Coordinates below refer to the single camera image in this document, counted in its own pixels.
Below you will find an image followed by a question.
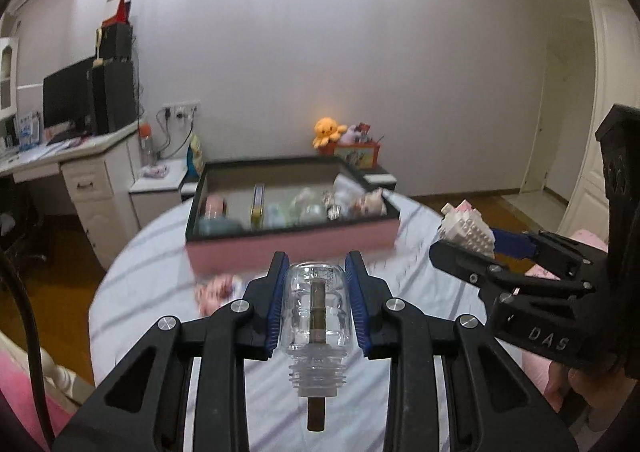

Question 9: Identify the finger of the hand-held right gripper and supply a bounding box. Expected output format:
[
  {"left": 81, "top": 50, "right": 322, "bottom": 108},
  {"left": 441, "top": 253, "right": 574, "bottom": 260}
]
[
  {"left": 429, "top": 238, "right": 597, "bottom": 297},
  {"left": 489, "top": 227, "right": 609, "bottom": 279}
]

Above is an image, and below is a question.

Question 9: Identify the black office chair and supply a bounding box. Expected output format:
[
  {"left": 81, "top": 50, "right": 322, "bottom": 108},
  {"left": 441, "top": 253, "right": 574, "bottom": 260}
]
[{"left": 0, "top": 189, "right": 49, "bottom": 263}]

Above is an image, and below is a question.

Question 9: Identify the black box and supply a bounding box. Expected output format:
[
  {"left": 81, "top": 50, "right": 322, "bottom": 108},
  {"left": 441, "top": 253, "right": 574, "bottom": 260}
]
[{"left": 95, "top": 24, "right": 134, "bottom": 62}]

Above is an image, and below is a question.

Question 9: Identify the red gift box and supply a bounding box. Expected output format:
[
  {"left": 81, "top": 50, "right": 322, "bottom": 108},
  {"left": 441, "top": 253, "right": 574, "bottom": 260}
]
[{"left": 102, "top": 0, "right": 133, "bottom": 27}]

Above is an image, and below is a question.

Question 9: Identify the silver metallic item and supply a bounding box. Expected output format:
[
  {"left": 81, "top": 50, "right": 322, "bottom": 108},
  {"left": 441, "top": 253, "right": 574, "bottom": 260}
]
[{"left": 322, "top": 192, "right": 344, "bottom": 221}]

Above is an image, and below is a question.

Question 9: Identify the pink blanket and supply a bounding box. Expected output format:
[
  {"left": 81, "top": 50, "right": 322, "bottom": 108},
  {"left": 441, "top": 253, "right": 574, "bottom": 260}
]
[{"left": 0, "top": 349, "right": 77, "bottom": 452}]

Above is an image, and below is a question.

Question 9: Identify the black computer monitor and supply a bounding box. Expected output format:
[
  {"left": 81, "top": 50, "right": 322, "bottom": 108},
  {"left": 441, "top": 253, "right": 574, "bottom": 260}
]
[{"left": 42, "top": 56, "right": 97, "bottom": 133}]

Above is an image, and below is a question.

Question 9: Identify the white desk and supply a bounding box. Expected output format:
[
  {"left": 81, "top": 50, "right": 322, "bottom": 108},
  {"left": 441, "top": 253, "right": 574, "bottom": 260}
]
[{"left": 0, "top": 123, "right": 142, "bottom": 269}]

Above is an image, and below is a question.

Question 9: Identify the blue yellow carton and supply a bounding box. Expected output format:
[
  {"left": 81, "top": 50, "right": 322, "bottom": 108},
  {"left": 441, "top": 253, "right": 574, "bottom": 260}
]
[{"left": 249, "top": 184, "right": 266, "bottom": 229}]

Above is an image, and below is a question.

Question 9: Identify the orange-capped bottle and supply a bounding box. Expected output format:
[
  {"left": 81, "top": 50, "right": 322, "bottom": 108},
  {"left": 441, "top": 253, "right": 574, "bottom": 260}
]
[{"left": 138, "top": 122, "right": 154, "bottom": 169}]

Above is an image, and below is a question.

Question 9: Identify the white block toy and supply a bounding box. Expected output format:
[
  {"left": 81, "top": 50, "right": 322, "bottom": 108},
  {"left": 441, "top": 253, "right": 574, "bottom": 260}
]
[{"left": 437, "top": 200, "right": 497, "bottom": 261}]

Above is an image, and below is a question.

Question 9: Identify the white door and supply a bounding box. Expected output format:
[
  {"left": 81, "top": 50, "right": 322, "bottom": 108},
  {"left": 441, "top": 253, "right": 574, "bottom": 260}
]
[{"left": 557, "top": 0, "right": 640, "bottom": 253}]

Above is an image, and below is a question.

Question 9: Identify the striped white tablecloth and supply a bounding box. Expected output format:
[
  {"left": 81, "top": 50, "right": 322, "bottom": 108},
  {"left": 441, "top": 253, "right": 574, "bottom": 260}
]
[{"left": 89, "top": 192, "right": 527, "bottom": 452}]

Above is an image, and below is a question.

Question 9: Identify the orange octopus plush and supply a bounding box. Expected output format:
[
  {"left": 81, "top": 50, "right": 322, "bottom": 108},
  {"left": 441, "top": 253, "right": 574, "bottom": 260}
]
[{"left": 312, "top": 117, "right": 349, "bottom": 149}]

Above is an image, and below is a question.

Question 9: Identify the clear bag with pink print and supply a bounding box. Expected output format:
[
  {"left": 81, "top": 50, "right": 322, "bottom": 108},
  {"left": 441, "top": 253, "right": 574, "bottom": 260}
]
[{"left": 194, "top": 274, "right": 242, "bottom": 313}]

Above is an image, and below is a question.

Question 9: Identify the white glass-door cabinet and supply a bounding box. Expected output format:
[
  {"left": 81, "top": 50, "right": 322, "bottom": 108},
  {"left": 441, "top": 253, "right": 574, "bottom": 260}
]
[{"left": 0, "top": 36, "right": 21, "bottom": 119}]

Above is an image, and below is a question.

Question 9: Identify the clear glass bottle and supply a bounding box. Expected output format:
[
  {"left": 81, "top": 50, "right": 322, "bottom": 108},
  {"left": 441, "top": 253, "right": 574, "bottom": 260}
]
[{"left": 277, "top": 262, "right": 357, "bottom": 433}]

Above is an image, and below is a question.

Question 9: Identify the pink white soft toy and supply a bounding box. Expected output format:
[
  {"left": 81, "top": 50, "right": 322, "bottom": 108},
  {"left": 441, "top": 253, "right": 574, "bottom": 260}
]
[{"left": 350, "top": 188, "right": 387, "bottom": 219}]

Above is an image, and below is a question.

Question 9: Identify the black cable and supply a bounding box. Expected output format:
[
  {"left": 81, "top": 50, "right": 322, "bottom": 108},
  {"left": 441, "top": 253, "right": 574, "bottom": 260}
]
[{"left": 0, "top": 249, "right": 57, "bottom": 452}]

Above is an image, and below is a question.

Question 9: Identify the person's right hand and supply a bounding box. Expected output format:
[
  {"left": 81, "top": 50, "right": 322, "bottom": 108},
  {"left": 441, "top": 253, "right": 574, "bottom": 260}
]
[{"left": 544, "top": 361, "right": 601, "bottom": 414}]

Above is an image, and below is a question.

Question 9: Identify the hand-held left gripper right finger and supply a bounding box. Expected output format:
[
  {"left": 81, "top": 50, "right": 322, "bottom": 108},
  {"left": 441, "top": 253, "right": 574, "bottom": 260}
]
[{"left": 345, "top": 251, "right": 578, "bottom": 452}]

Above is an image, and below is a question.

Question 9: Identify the blue yellow snack bag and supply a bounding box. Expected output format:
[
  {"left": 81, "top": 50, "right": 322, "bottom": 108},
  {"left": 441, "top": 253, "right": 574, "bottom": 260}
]
[{"left": 184, "top": 134, "right": 205, "bottom": 179}]

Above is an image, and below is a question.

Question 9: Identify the white nightstand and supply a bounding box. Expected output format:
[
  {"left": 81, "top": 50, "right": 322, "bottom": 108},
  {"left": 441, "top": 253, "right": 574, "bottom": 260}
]
[{"left": 128, "top": 159, "right": 199, "bottom": 229}]

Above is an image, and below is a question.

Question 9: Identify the teal round bowl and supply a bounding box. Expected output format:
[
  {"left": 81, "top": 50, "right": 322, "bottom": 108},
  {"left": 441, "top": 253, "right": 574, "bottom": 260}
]
[{"left": 198, "top": 216, "right": 244, "bottom": 235}]

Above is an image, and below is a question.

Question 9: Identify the white wall outlet strip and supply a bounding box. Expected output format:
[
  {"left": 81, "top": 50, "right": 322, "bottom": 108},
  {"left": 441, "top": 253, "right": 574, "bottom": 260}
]
[{"left": 162, "top": 102, "right": 201, "bottom": 119}]

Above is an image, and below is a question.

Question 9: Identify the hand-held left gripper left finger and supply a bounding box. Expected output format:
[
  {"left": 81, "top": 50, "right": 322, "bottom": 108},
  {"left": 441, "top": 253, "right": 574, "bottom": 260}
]
[{"left": 52, "top": 251, "right": 291, "bottom": 452}]

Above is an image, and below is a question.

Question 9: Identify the black computer tower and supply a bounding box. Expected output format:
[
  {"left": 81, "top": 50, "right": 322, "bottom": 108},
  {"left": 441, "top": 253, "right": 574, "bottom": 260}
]
[{"left": 90, "top": 59, "right": 139, "bottom": 136}]

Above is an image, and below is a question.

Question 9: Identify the white plastic bag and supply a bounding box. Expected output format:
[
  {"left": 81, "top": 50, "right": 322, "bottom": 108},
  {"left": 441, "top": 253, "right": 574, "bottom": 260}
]
[{"left": 333, "top": 174, "right": 364, "bottom": 205}]

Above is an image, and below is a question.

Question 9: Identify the pink storage box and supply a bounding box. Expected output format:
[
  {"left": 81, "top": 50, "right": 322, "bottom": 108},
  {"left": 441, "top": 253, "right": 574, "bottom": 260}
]
[{"left": 185, "top": 155, "right": 402, "bottom": 277}]

